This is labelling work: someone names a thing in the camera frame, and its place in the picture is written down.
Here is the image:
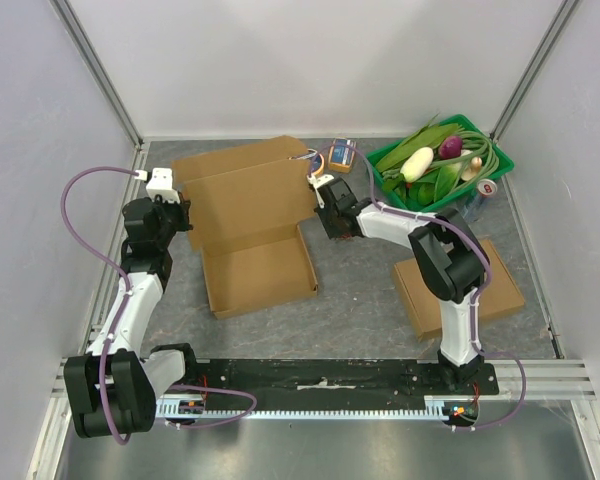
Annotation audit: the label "cardboard sheet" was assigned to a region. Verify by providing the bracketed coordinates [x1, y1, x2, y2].
[171, 136, 318, 319]

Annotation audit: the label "brown cardboard box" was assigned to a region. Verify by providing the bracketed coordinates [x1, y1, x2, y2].
[391, 238, 525, 342]

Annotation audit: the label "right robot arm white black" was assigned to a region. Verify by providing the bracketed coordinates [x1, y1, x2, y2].
[307, 175, 492, 394]

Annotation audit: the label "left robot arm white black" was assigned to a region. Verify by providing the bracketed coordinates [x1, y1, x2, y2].
[63, 196, 200, 442]

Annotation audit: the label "yellow tape roll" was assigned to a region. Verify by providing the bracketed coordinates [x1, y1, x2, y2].
[291, 149, 325, 177]

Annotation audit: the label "yellow sponge block blue label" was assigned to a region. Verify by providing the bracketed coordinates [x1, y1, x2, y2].
[327, 138, 356, 173]

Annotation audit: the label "green leafy vegetable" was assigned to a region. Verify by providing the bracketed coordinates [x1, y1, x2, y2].
[375, 122, 462, 194]

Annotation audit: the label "purple onion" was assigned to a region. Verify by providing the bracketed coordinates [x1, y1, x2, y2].
[438, 135, 463, 160]

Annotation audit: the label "brown mushroom toy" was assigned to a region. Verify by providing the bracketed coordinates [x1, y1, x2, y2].
[461, 156, 483, 182]

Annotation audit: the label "green long beans bundle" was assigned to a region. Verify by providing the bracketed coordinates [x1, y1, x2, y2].
[382, 130, 499, 181]

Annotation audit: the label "green plastic tray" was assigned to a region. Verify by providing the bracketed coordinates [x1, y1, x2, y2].
[367, 115, 514, 212]

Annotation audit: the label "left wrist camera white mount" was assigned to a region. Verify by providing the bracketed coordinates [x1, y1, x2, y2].
[134, 168, 181, 204]

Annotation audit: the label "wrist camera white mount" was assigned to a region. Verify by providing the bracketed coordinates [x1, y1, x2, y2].
[134, 168, 181, 204]
[307, 173, 335, 209]

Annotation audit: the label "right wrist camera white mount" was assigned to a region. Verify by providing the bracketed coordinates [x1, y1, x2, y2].
[307, 173, 335, 209]

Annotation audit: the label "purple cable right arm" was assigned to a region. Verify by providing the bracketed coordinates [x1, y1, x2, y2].
[284, 139, 527, 432]

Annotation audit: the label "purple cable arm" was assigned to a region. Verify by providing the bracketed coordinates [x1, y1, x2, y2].
[60, 165, 259, 447]
[284, 139, 527, 432]

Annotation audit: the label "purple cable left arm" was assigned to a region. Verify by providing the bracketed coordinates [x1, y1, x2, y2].
[60, 165, 259, 447]

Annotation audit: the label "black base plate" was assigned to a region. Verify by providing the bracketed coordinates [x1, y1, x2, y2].
[168, 359, 499, 399]

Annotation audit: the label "grey slotted cable duct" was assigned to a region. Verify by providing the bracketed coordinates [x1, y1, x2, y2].
[156, 391, 474, 423]

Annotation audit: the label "aluminium frame post left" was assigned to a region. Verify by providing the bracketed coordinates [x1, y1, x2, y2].
[49, 0, 144, 148]

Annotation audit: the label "aluminium frame post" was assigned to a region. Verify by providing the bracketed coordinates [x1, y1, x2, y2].
[49, 0, 144, 148]
[490, 0, 581, 142]

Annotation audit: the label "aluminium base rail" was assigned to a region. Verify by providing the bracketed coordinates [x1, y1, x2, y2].
[49, 357, 596, 399]

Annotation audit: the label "aluminium frame post right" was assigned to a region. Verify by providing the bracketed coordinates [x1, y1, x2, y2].
[490, 0, 581, 142]

